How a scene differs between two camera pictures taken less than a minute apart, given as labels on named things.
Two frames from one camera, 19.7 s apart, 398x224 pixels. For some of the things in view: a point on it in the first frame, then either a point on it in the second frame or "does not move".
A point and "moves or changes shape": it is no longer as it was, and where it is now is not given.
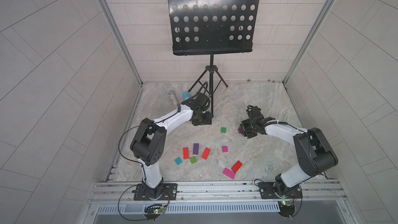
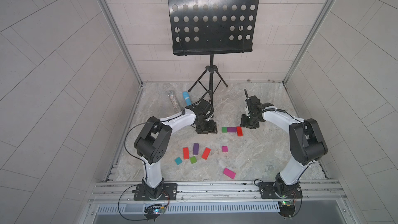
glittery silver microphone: (173, 98) does not move
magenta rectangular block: (229, 173) does not move
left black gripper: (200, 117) to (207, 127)
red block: (237, 166) moves or changes shape
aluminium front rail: (314, 192) does not move
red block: (186, 153) does not move
